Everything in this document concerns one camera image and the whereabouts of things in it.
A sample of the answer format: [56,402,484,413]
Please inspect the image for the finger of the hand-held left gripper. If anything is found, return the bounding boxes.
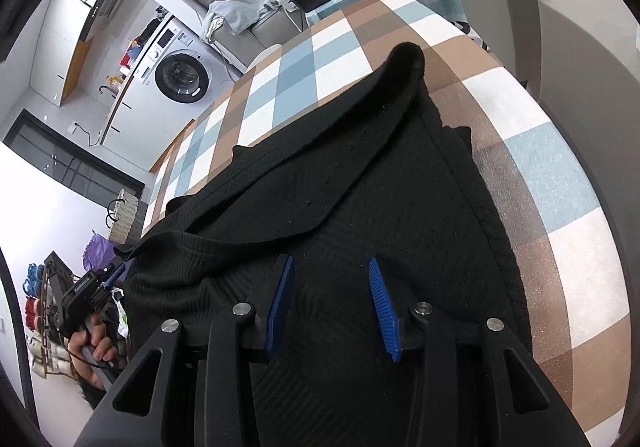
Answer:
[99,260,127,299]

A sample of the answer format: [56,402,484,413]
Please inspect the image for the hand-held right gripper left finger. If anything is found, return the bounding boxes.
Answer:
[72,254,296,447]

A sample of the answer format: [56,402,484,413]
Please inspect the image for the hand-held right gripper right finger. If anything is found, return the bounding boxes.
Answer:
[367,256,593,447]

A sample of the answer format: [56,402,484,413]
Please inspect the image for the black knit sweater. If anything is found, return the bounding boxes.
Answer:
[122,42,533,447]

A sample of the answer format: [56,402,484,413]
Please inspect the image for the person's left forearm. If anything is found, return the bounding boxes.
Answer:
[77,372,113,410]

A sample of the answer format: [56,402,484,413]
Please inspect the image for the person's left hand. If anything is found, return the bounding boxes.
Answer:
[66,329,121,389]

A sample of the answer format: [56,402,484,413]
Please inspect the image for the purple bag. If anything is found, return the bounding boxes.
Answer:
[80,229,133,278]

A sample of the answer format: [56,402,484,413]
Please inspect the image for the green white plastic bag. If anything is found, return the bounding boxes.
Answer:
[112,292,129,339]

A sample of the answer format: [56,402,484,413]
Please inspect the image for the shoe rack with slippers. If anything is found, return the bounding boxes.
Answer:
[20,252,88,380]

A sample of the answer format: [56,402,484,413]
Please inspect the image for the wicker basket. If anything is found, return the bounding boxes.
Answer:
[105,189,141,245]

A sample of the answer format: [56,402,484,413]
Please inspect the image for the dark glass door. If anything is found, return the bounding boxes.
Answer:
[2,109,146,200]

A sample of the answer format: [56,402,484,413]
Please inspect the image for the white kitchen counter cabinet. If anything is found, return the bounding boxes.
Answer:
[97,72,151,148]

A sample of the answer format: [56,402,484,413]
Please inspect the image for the white washing machine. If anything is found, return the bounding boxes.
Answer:
[131,16,236,104]

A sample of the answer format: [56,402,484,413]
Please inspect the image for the white round stool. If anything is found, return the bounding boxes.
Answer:
[249,44,284,74]

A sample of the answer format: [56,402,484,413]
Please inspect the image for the checked blanket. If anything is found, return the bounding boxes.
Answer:
[140,0,628,447]

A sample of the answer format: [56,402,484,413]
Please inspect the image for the black range hood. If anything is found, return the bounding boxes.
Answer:
[82,0,132,60]

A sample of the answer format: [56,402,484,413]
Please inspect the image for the light grey cloth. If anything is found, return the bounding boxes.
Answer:
[202,0,281,45]

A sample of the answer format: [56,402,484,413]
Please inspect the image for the small beige block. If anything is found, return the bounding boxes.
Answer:
[537,0,640,168]

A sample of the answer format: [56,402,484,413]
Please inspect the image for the white wall cabinets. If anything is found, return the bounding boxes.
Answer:
[56,0,113,108]

